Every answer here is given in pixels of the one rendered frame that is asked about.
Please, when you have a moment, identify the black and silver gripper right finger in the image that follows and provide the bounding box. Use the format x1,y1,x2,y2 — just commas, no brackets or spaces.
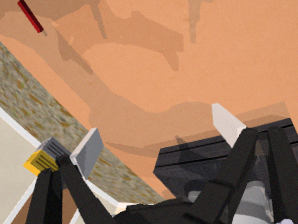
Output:
175,103,298,224

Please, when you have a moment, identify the red rod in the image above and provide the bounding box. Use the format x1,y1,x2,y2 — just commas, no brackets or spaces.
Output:
17,0,44,33

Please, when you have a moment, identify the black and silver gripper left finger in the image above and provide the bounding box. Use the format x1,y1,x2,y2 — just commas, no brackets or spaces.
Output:
25,127,118,224

